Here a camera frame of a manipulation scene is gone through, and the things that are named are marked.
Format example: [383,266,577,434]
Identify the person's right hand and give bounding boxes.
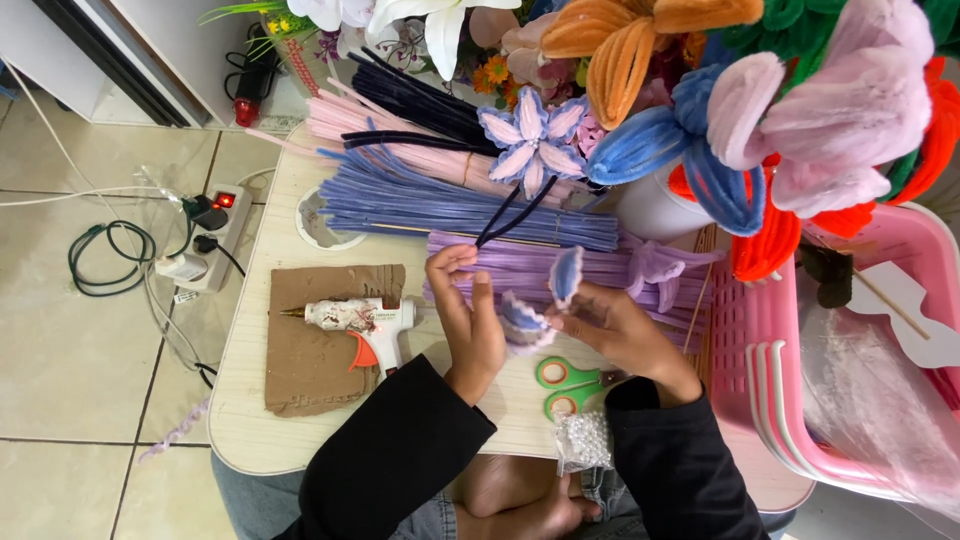
[545,283,705,410]

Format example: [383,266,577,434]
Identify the person's left hand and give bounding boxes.
[424,243,509,407]

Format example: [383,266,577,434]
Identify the wide blue white pipe-cleaner petal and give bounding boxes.
[498,290,558,356]

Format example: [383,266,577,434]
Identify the narrow blue white pipe-cleaner petal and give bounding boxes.
[549,245,586,311]

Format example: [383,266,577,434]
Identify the blue white pipe-cleaner flower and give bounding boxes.
[474,86,592,250]

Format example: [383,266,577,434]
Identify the green orange scissors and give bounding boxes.
[534,355,630,422]

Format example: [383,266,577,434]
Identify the lilac pipe-cleaner loops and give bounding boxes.
[619,231,723,315]

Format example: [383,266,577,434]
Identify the bundle of wooden skewers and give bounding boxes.
[681,223,720,380]

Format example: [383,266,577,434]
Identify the white hot glue gun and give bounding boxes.
[279,297,419,381]

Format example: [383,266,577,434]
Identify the bundle of lilac pipe cleaners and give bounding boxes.
[422,229,715,355]

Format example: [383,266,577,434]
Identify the clear bag of pearl beads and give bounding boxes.
[553,410,615,478]

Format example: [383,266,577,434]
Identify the pink plastic basket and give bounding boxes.
[708,201,960,505]

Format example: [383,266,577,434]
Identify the white plastic vase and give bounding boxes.
[613,160,715,243]

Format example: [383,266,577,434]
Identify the bundle of periwinkle pipe cleaners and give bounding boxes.
[315,141,621,253]

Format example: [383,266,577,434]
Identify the person's legs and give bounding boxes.
[210,450,798,540]

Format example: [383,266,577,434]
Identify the brown cardboard sheet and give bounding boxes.
[264,264,408,419]

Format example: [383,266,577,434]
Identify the red orange pipe-cleaner flower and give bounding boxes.
[666,56,960,284]

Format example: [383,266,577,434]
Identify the dark brown felt leaf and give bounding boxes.
[798,238,855,310]

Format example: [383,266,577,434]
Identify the bundle of pink pipe cleaners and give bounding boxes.
[246,78,595,213]

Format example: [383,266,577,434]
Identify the small wooden folding table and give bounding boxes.
[207,122,816,514]

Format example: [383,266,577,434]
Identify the bundle of navy pipe cleaners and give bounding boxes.
[340,46,513,157]

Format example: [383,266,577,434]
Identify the clear plastic wrap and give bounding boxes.
[796,266,960,520]

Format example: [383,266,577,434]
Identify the white power strip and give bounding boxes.
[155,183,255,294]

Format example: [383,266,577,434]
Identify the white paper cutout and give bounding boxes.
[849,258,960,370]

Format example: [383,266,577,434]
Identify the black power plug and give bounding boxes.
[181,194,230,233]

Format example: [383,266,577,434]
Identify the white charger plug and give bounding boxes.
[155,253,210,284]

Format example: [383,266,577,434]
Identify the twisted lavender pipe cleaner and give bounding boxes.
[136,396,212,465]

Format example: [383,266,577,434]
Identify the bouquet of artificial flowers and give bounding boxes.
[198,0,601,114]

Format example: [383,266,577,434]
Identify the pink fluffy pipe-cleaner flower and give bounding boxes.
[705,0,936,221]

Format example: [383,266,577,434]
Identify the green pipe-cleaner leaves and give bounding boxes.
[718,0,960,95]

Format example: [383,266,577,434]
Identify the white cabinet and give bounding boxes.
[0,0,260,130]

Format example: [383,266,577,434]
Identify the green cable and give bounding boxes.
[67,219,198,298]

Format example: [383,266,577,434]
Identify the white cable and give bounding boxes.
[0,58,219,376]

